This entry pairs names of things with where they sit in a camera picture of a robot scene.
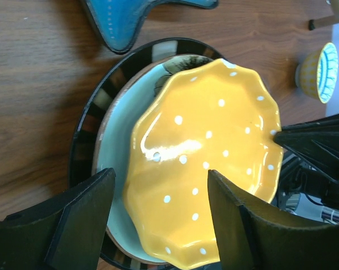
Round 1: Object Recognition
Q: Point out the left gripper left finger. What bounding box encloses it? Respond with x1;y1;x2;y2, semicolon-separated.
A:
0;169;115;269

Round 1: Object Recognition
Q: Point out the blue star-shaped dish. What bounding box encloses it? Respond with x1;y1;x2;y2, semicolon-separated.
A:
80;0;219;55

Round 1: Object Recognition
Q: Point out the yellow blue small bowl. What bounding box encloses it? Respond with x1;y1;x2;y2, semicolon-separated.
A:
295;42;338;104

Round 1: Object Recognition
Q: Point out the black striped plate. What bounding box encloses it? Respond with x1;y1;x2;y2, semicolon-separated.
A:
69;37;222;269

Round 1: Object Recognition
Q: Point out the mint flower plate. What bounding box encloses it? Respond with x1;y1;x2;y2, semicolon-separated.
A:
92;54;211;266

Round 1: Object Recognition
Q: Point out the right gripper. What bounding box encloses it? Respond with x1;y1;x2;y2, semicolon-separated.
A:
274;116;339;224

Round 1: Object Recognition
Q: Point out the yellow polka dot plate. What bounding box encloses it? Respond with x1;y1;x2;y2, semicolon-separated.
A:
123;58;283;269

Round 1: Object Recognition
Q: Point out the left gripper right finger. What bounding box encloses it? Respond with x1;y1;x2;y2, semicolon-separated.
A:
207;170;339;269

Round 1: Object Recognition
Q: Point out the metal dish rack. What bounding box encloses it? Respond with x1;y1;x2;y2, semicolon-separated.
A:
309;15;339;30

